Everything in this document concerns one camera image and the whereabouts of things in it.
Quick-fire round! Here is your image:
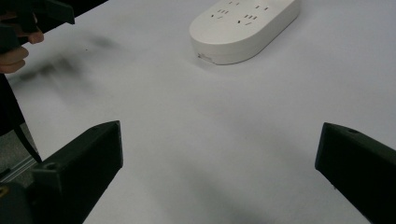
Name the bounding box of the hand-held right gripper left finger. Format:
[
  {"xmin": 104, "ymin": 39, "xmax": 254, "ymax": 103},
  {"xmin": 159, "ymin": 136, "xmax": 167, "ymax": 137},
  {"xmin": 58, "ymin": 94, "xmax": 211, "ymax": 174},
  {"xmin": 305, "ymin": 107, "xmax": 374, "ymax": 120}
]
[{"xmin": 27, "ymin": 120, "xmax": 124, "ymax": 224}]

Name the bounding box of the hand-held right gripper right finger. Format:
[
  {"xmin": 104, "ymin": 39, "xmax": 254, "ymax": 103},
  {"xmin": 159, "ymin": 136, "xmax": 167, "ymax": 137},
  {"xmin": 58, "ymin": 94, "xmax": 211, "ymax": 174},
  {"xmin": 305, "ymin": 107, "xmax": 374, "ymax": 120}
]
[{"xmin": 314, "ymin": 121, "xmax": 396, "ymax": 224}]

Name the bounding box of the white power strip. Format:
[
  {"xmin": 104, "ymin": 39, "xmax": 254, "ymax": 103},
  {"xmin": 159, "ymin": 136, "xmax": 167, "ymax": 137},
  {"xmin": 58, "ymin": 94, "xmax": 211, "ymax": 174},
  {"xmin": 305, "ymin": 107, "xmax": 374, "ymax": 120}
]
[{"xmin": 189, "ymin": 0, "xmax": 302, "ymax": 66}]

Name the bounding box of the black cable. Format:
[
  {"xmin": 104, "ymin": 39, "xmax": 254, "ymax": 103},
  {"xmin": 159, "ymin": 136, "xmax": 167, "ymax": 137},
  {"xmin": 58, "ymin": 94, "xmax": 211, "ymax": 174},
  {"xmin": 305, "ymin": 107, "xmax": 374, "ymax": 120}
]
[{"xmin": 12, "ymin": 122, "xmax": 43, "ymax": 164}]

